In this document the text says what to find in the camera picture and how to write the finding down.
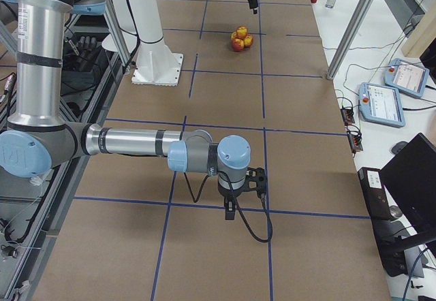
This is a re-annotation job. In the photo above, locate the far orange black adapter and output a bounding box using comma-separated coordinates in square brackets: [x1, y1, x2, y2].
[340, 100, 355, 125]

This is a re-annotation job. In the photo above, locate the near blue teach pendant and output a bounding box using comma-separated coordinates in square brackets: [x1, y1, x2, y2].
[358, 82, 405, 128]

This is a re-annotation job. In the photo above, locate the blue teach pendant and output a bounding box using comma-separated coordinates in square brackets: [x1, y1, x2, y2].
[358, 82, 405, 128]
[384, 58, 430, 98]

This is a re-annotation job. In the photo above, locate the black desktop box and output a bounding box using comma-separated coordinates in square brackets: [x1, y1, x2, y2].
[358, 167, 424, 278]

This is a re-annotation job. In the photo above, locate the black computer mouse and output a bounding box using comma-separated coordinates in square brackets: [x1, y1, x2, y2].
[390, 141, 408, 155]

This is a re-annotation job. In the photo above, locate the far blue teach pendant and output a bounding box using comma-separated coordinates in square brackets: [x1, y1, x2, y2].
[384, 58, 430, 98]

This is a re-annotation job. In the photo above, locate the black computer monitor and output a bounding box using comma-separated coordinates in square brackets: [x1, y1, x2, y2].
[380, 133, 435, 233]

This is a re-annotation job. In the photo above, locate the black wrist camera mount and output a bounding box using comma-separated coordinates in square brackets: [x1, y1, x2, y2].
[245, 168, 268, 200]

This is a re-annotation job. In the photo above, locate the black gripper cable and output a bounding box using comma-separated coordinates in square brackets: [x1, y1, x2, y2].
[183, 171, 274, 243]

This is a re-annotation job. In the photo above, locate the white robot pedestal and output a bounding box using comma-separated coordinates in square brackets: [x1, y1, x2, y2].
[128, 0, 183, 86]

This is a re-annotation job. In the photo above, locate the aluminium frame post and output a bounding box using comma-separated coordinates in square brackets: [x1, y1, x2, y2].
[326, 0, 373, 80]

